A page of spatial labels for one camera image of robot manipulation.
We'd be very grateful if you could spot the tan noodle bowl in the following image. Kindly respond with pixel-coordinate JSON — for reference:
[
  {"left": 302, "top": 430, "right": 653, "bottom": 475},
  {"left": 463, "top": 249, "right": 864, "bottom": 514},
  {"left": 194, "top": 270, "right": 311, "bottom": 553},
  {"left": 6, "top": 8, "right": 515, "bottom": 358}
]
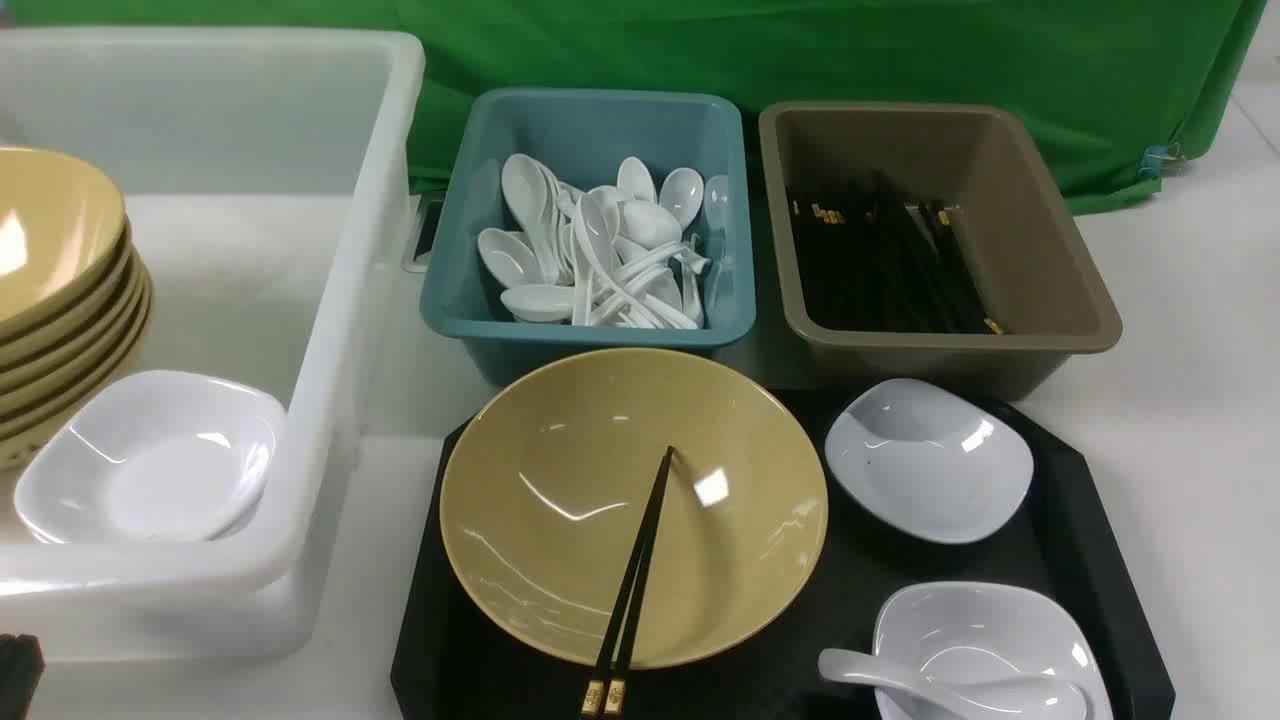
[{"left": 439, "top": 347, "right": 829, "bottom": 669}]

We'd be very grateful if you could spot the white square dish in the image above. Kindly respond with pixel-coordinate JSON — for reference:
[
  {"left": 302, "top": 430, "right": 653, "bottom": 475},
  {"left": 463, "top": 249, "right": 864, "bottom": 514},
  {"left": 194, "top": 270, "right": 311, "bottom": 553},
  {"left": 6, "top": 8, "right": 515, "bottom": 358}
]
[
  {"left": 872, "top": 582, "right": 1114, "bottom": 719},
  {"left": 823, "top": 378, "right": 1036, "bottom": 544}
]

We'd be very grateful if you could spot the white soup spoon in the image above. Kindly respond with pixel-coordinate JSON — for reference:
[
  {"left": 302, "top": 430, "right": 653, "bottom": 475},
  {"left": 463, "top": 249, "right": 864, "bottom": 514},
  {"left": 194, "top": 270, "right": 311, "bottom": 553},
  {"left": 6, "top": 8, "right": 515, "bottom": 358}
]
[{"left": 817, "top": 648, "right": 1091, "bottom": 719}]

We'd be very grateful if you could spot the pile of white spoons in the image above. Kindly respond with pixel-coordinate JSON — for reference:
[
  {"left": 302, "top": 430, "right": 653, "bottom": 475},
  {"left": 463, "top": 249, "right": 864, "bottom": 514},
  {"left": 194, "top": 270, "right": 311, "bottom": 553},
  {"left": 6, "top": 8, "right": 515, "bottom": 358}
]
[{"left": 475, "top": 152, "right": 731, "bottom": 331}]

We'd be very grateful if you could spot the teal plastic bin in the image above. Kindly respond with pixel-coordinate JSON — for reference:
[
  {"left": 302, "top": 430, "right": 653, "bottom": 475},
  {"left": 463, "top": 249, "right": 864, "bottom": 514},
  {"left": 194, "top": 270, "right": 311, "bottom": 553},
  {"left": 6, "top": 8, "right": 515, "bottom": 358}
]
[{"left": 420, "top": 88, "right": 756, "bottom": 386}]

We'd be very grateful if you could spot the pile of black chopsticks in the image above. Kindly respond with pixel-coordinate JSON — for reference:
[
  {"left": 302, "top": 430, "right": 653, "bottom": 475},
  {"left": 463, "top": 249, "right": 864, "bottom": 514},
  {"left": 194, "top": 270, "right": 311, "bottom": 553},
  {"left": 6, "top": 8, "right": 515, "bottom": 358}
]
[{"left": 787, "top": 170, "right": 1009, "bottom": 336}]

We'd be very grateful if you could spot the brown plastic bin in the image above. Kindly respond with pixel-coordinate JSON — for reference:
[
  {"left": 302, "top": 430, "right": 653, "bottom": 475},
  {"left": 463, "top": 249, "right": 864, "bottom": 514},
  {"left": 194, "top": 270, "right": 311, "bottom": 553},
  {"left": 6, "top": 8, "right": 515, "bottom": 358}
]
[{"left": 759, "top": 101, "right": 1123, "bottom": 401}]

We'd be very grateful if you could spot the black serving tray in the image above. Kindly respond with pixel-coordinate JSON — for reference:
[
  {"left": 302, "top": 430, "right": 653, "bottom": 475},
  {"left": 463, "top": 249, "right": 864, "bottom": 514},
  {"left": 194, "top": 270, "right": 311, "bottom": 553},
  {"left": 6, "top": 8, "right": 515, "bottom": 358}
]
[{"left": 390, "top": 398, "right": 1176, "bottom": 719}]

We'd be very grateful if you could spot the white plastic tub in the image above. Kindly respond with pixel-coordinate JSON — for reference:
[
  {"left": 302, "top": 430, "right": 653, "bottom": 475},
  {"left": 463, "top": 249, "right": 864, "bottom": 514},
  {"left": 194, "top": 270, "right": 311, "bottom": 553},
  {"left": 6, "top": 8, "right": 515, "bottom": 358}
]
[{"left": 3, "top": 27, "right": 426, "bottom": 664}]

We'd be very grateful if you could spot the white dish in tub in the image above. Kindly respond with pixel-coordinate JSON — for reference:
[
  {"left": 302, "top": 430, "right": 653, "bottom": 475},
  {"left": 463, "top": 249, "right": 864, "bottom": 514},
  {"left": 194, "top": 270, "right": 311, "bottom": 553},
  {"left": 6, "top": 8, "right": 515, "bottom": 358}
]
[{"left": 14, "top": 370, "right": 287, "bottom": 544}]

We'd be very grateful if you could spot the blue binder clip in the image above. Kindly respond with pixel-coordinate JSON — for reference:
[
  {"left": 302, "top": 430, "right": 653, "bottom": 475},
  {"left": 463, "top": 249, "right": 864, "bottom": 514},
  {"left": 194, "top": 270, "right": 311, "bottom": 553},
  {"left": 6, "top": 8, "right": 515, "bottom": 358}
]
[{"left": 1139, "top": 143, "right": 1187, "bottom": 179}]

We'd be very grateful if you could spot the green cloth backdrop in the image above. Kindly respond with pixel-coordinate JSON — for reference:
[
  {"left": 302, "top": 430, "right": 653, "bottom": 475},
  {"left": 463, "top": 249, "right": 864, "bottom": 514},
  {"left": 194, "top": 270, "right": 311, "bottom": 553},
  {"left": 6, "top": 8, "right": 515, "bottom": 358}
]
[{"left": 4, "top": 1, "right": 1266, "bottom": 214}]

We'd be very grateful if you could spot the stack of tan bowls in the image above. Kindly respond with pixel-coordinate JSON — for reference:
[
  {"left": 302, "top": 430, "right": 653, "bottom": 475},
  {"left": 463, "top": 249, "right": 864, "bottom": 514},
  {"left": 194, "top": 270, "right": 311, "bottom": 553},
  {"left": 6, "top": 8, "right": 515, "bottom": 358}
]
[{"left": 1, "top": 145, "right": 154, "bottom": 471}]

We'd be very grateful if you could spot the black object bottom left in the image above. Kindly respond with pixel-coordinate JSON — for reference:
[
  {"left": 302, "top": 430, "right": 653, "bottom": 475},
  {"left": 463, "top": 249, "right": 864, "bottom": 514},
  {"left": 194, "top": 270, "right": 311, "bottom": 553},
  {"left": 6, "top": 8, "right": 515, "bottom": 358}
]
[{"left": 1, "top": 634, "right": 45, "bottom": 720}]

